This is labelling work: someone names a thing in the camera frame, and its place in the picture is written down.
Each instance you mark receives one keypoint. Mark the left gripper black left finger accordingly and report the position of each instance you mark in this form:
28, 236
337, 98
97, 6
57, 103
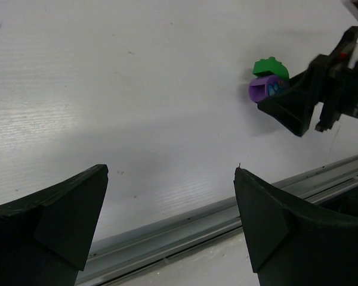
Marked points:
45, 237

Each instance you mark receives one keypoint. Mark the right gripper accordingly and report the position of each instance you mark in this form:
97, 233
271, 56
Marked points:
294, 106

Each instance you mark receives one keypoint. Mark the aluminium table rail front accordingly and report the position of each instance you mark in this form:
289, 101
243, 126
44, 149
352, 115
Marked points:
119, 255

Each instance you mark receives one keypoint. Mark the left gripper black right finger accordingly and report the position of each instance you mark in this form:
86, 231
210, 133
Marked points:
293, 242

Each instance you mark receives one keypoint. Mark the purple lotus lego brick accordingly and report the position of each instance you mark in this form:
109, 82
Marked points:
263, 87

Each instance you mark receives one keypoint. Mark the green lego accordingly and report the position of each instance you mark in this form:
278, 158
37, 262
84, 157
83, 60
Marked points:
270, 66

